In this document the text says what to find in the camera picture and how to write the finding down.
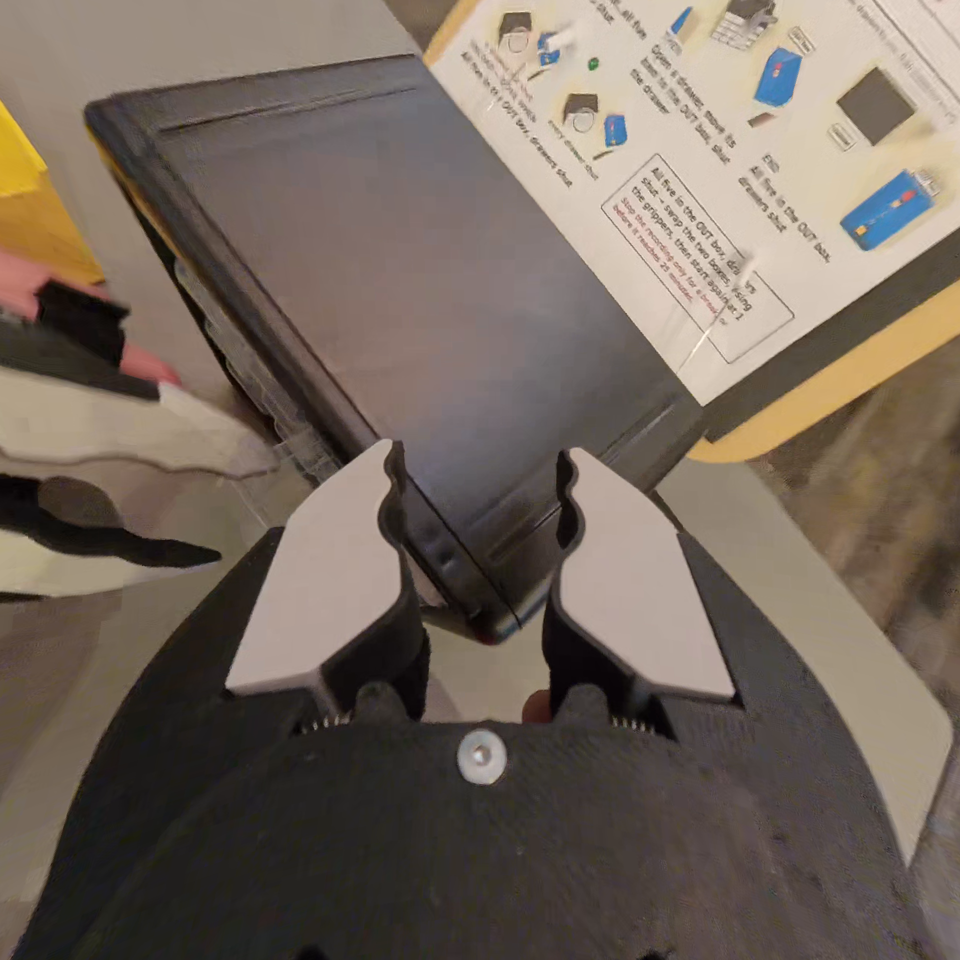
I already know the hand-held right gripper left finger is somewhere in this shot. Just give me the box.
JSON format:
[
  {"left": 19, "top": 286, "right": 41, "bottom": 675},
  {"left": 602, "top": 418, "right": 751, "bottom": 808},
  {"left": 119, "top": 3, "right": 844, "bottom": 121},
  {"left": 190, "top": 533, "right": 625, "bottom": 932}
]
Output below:
[{"left": 225, "top": 439, "right": 423, "bottom": 696}]

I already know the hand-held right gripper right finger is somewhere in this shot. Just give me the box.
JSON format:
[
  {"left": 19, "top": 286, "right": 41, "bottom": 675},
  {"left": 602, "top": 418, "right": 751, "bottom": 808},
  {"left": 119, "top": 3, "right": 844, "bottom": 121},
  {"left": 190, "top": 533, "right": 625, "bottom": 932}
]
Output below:
[{"left": 541, "top": 447, "right": 738, "bottom": 703}]

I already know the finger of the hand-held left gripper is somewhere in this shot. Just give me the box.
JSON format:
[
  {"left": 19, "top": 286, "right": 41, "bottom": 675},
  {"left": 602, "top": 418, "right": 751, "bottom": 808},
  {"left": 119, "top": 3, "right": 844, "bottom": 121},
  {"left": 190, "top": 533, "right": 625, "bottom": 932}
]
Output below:
[
  {"left": 0, "top": 369, "right": 280, "bottom": 483},
  {"left": 0, "top": 474, "right": 224, "bottom": 599}
]

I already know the clear plastic drawer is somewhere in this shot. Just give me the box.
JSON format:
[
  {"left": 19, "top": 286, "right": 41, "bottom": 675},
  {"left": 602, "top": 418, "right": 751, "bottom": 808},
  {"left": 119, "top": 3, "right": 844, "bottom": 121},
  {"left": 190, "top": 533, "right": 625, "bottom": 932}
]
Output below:
[{"left": 225, "top": 390, "right": 354, "bottom": 519}]

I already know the black drawer cabinet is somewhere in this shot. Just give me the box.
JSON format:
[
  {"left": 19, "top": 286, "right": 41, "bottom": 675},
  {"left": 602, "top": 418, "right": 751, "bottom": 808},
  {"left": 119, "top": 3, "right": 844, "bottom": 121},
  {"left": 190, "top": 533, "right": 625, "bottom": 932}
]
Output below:
[{"left": 82, "top": 54, "right": 708, "bottom": 646}]

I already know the person's left hand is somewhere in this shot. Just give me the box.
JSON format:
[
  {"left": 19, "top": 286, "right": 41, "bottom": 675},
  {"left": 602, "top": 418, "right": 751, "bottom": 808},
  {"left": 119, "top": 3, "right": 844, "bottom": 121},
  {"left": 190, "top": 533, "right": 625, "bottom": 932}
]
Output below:
[{"left": 0, "top": 249, "right": 183, "bottom": 389}]

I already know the yellow storage box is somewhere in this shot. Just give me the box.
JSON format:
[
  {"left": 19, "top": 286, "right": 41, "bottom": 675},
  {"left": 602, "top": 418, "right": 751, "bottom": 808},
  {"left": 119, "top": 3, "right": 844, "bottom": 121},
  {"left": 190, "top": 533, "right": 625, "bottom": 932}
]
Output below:
[{"left": 0, "top": 101, "right": 105, "bottom": 288}]

